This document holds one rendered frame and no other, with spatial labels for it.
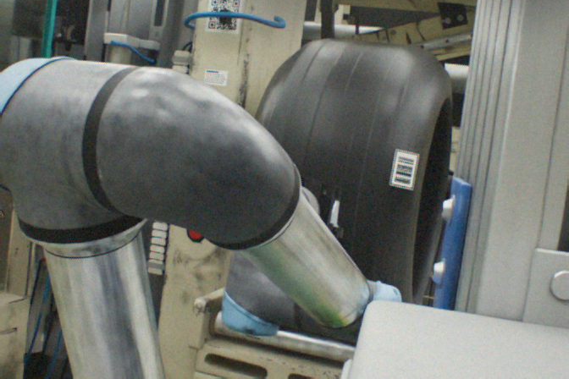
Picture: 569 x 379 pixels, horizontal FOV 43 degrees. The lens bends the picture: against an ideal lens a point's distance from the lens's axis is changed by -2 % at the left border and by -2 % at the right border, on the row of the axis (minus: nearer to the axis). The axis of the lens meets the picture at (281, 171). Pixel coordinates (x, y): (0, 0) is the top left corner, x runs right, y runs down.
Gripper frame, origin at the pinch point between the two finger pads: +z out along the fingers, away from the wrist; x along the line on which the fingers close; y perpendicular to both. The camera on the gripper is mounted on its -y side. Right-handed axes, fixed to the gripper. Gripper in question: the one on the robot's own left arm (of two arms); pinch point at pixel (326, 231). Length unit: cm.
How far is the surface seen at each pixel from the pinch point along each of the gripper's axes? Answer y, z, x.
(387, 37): 48, 57, 7
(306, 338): -20.8, 17.4, 4.9
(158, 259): -12, 26, 42
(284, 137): 14.4, 0.5, 10.1
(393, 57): 32.5, 11.4, -4.0
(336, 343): -20.3, 17.6, -1.0
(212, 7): 41, 17, 36
